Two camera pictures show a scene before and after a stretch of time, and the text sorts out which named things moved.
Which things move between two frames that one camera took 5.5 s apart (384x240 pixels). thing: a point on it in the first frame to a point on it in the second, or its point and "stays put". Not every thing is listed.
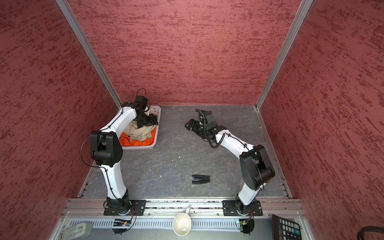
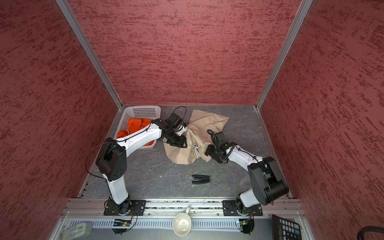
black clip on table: (200, 179) stays put
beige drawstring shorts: (137, 134) to (201, 126)
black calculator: (284, 229) stays put
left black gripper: (152, 121) to (180, 143)
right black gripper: (195, 128) to (209, 151)
